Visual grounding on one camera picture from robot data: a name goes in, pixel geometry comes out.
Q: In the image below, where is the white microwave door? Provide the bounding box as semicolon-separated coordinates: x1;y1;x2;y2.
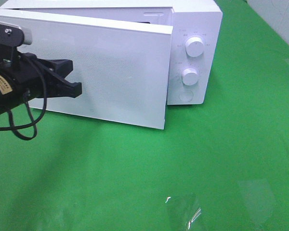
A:
0;9;172;129

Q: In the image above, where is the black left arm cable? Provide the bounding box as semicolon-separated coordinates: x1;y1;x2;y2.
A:
0;54;49;141

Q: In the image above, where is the white microwave oven body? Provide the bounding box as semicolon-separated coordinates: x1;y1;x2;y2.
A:
0;0;223;105

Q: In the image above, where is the clear tape patch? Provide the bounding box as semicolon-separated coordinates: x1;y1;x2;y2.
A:
165;193;206;231
238;179;276;223

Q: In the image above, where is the upper white microwave knob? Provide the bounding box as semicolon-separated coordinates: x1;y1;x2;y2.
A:
185;36;204;57

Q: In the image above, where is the round door release button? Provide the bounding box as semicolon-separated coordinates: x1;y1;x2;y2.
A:
179;90;194;102

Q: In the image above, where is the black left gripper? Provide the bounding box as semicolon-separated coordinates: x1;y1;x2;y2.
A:
0;44;82;115

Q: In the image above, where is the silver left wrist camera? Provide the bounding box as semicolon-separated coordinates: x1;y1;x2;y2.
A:
0;20;32;46

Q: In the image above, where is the lower white timer knob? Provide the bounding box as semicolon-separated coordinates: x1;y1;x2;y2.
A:
182;68;199;86

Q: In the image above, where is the clear tape patch right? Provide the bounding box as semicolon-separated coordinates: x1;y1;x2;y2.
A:
238;179;276;223

